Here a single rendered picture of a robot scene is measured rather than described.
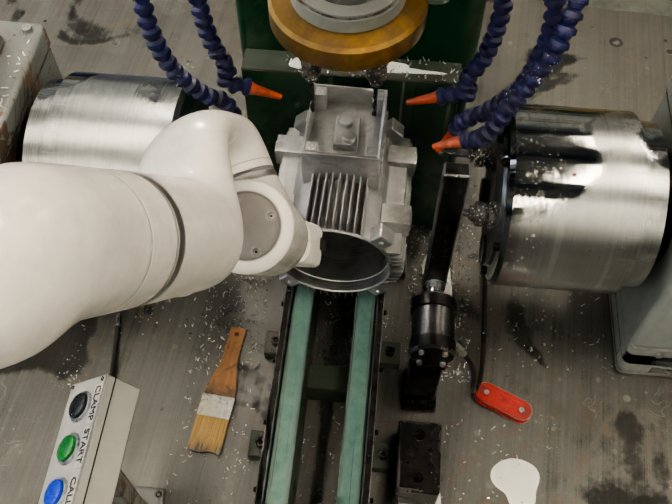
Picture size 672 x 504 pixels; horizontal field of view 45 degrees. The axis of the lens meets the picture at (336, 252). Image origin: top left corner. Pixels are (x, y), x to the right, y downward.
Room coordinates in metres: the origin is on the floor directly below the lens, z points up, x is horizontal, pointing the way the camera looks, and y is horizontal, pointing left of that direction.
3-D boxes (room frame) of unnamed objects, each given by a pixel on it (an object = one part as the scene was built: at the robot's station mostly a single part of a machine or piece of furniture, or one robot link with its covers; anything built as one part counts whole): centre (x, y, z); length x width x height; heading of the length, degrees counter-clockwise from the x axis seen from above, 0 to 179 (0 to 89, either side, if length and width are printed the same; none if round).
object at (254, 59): (0.84, -0.02, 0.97); 0.30 x 0.11 x 0.34; 84
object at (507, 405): (0.45, -0.25, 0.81); 0.09 x 0.03 x 0.02; 60
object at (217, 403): (0.47, 0.17, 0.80); 0.21 x 0.05 x 0.01; 169
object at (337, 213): (0.66, -0.01, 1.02); 0.20 x 0.19 x 0.19; 173
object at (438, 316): (0.64, -0.18, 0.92); 0.45 x 0.13 x 0.24; 174
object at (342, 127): (0.70, -0.01, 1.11); 0.12 x 0.11 x 0.07; 173
